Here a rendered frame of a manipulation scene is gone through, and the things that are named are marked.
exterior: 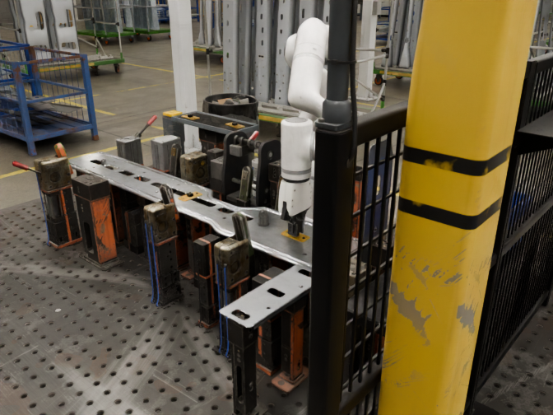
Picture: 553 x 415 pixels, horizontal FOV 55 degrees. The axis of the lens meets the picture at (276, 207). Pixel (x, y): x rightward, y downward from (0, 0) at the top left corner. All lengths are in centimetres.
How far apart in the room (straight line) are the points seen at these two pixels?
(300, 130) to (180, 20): 422
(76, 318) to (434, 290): 134
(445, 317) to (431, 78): 29
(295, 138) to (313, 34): 34
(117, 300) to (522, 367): 126
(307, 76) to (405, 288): 91
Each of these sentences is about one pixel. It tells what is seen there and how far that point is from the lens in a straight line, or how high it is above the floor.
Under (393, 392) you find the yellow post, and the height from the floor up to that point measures 115.
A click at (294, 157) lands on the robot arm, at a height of 125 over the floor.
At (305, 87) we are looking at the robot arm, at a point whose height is 142.
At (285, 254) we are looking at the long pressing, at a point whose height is 100.
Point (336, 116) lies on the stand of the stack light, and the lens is 54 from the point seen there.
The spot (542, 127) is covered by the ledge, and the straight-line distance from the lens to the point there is 113.
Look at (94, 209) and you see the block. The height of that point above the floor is 93.
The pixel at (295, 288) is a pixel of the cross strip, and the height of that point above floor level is 100.
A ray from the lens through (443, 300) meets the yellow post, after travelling 69.
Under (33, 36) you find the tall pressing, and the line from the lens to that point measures 1046.
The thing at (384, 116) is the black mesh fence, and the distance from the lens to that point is 62.
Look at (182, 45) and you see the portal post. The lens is 556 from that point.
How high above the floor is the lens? 169
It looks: 23 degrees down
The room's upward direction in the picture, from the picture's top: straight up
